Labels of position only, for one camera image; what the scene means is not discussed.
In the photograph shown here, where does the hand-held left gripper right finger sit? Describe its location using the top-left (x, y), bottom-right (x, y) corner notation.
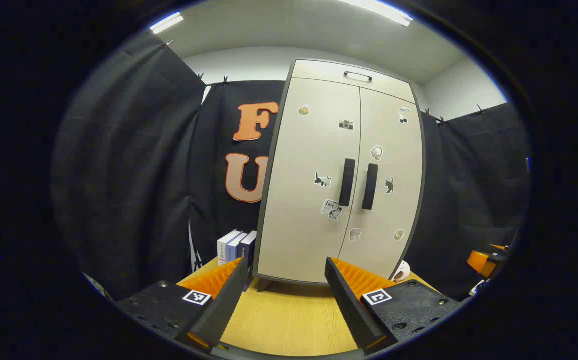
top-left (325, 257), bottom-right (462, 356)

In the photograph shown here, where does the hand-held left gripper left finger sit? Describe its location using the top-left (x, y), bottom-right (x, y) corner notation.
top-left (116, 256), bottom-right (249, 353)

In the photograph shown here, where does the beige cabinet door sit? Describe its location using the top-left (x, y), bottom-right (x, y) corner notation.
top-left (338, 87), bottom-right (423, 281)
top-left (257, 77), bottom-right (362, 284)

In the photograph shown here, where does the beige double-door shoe cabinet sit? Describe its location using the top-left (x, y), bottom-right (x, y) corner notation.
top-left (252, 58), bottom-right (426, 287)

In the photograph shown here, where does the beige cabinet top drawer front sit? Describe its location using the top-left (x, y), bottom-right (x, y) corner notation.
top-left (291, 60), bottom-right (416, 104)

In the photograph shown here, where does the pale blue book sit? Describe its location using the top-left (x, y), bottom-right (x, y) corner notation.
top-left (226, 232), bottom-right (248, 263)

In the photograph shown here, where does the white smiling round toy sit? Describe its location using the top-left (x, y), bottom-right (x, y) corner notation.
top-left (391, 260), bottom-right (411, 283)

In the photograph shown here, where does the dark blue book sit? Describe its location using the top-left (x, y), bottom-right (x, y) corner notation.
top-left (239, 230), bottom-right (258, 278)

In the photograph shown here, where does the black backdrop cloth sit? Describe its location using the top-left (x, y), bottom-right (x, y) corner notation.
top-left (51, 31), bottom-right (532, 301)

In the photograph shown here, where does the long ceiling light strip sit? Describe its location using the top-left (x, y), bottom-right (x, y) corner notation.
top-left (336, 0), bottom-right (413, 27)

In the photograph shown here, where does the short ceiling light strip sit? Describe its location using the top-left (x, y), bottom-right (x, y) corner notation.
top-left (149, 12), bottom-right (184, 35)

